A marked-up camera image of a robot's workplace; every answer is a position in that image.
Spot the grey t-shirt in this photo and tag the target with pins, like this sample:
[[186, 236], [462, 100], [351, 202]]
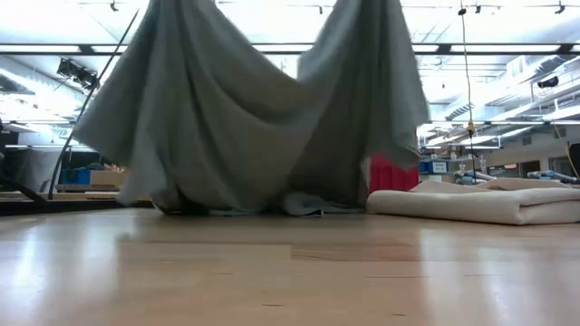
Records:
[[217, 127]]

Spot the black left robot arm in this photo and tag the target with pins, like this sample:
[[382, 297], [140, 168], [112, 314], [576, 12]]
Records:
[[18, 188]]

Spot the red plastic laundry bin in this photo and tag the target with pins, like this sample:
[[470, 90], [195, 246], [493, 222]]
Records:
[[389, 176]]

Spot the brown cardboard box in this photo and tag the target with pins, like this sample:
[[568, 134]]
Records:
[[106, 177]]

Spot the beige canvas tote bag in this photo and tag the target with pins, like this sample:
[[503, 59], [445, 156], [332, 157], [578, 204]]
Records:
[[498, 206]]

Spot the tan wooden desk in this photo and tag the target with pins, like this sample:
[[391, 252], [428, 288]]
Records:
[[68, 196]]

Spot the black aluminium table frame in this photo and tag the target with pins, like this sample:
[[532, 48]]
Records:
[[68, 206]]

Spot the black ceiling camera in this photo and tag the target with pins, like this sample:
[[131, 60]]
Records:
[[77, 72]]

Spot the black ceiling light rail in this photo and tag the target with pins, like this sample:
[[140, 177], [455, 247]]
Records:
[[498, 53]]

